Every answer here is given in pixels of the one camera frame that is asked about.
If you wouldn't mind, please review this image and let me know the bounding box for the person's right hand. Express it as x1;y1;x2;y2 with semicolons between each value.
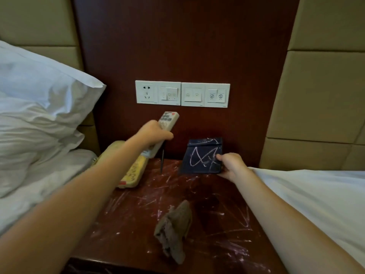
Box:
216;152;253;183

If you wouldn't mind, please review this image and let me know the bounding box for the person's left hand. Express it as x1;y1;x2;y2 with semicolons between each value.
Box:
132;119;175;153

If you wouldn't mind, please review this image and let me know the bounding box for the white remote control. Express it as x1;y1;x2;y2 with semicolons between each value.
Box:
140;111;180;159

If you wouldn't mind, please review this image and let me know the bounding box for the black pen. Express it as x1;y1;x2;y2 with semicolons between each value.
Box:
159;139;167;174

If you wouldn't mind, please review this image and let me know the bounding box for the dark blue scribbled pouch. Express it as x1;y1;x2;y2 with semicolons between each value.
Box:
178;137;224;176

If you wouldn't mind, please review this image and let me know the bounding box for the yellow corded telephone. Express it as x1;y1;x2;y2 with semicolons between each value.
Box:
91;140;150;189

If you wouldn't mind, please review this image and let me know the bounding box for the brown cleaning cloth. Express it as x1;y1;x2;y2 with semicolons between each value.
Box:
154;199;193;265

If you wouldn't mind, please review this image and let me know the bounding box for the person's right forearm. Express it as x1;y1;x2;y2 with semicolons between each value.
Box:
235;167;365;274

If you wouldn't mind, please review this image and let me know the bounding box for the person's left forearm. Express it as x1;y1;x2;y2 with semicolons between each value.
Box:
0;137;149;274

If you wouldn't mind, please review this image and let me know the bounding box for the white bed cover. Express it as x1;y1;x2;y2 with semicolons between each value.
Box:
248;167;365;269

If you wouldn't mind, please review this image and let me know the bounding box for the dark wooden nightstand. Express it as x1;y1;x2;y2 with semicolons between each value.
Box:
61;158;289;274

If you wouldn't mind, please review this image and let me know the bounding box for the beige padded headboard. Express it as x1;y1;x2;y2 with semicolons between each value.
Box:
259;0;365;172

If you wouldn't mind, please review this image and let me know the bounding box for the white bed sheet mattress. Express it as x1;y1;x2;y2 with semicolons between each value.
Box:
0;148;97;237

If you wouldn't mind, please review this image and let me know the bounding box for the crumpled white pillow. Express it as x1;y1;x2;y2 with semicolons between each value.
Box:
0;97;86;199

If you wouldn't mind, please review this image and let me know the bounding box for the white pillow left bed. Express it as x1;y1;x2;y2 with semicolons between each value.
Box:
0;0;100;156

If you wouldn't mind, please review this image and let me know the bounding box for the white socket and switch panel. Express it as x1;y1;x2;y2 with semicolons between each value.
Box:
135;80;182;106

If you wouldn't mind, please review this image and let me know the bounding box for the white four-button switch panel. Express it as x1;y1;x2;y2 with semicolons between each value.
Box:
181;82;231;108

